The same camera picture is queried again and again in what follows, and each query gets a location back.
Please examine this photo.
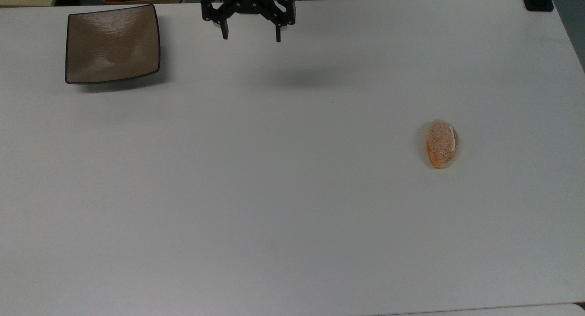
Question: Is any brown square ceramic plate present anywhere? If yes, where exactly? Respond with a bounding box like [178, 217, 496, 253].
[65, 4, 161, 85]

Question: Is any orange sugared bread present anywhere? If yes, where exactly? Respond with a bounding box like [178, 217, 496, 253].
[425, 119, 459, 170]

